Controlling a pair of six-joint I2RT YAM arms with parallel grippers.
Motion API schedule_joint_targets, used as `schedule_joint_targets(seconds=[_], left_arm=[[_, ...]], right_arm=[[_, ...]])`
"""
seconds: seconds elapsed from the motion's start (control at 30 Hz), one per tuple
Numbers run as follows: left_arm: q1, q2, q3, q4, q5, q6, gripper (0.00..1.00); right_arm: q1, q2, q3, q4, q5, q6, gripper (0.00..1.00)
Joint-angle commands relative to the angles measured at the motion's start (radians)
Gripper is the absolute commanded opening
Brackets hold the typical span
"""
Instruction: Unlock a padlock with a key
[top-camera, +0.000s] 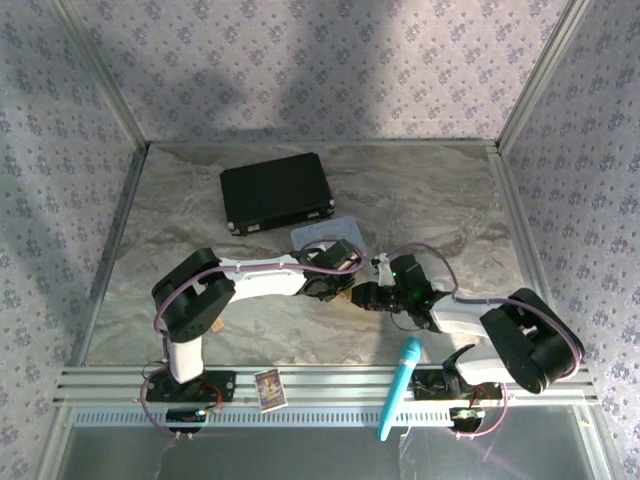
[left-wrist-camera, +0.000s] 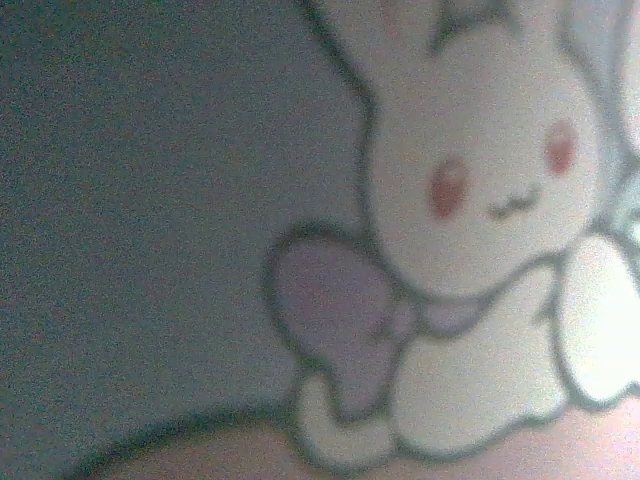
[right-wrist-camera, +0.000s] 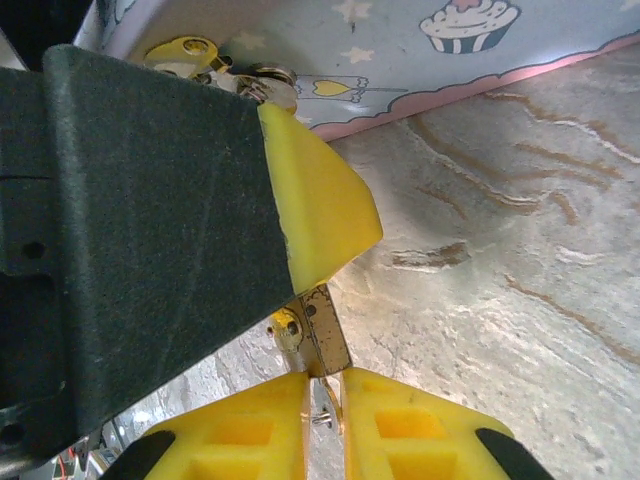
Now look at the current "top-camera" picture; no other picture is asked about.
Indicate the aluminium side floor rail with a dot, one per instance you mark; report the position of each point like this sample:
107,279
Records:
115,240
520,225

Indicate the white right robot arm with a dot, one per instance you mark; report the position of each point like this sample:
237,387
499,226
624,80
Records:
525,335

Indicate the light blue plastic tube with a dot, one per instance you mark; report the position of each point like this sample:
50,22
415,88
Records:
400,390

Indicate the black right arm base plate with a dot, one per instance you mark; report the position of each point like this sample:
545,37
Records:
430,384

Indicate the small brass padlock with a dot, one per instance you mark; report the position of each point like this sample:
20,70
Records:
345,299

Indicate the small tan block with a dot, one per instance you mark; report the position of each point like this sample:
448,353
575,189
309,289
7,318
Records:
218,326

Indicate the aluminium frame post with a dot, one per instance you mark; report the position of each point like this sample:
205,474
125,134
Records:
100,70
542,65

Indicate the aluminium mounting rail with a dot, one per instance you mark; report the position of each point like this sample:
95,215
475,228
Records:
330,385

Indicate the aluminium back floor rail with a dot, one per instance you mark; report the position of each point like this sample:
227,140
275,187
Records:
320,144

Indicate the small black circuit module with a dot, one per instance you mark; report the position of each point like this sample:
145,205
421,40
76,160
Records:
466,415
186,415

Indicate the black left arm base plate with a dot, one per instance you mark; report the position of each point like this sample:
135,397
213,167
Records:
220,385

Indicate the black hard case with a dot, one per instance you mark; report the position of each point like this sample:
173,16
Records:
275,192

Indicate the grey metal front panel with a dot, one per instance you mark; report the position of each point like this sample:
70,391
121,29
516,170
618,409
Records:
320,455

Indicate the small colourful printed card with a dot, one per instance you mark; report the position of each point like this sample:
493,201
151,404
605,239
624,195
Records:
270,390

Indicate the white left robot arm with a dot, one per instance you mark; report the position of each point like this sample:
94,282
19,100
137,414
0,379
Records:
260,275

